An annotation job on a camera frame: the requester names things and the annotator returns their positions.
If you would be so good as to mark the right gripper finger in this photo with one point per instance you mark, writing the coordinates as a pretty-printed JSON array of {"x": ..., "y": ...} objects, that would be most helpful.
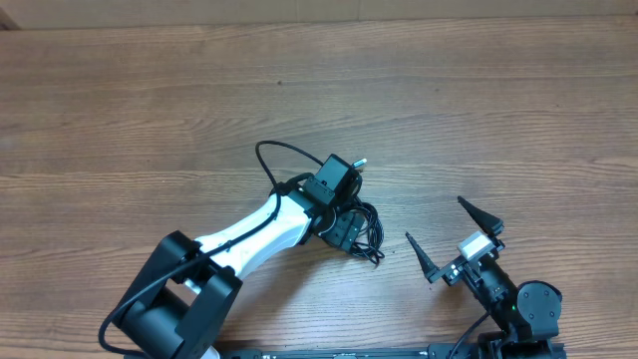
[
  {"x": 428, "y": 267},
  {"x": 489, "y": 224}
]

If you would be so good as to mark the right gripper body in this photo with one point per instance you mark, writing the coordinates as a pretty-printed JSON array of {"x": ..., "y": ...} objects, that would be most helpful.
[{"x": 450, "y": 273}]

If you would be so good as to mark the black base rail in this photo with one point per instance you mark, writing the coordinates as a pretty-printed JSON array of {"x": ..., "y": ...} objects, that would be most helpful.
[{"x": 344, "y": 354}]

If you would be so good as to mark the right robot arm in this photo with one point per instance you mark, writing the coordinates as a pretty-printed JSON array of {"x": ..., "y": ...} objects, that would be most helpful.
[{"x": 519, "y": 321}]

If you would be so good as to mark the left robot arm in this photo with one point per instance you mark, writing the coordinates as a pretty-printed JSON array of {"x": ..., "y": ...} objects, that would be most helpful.
[{"x": 179, "y": 300}]

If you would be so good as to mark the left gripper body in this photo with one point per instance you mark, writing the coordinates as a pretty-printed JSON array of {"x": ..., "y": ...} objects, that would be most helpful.
[{"x": 342, "y": 230}]

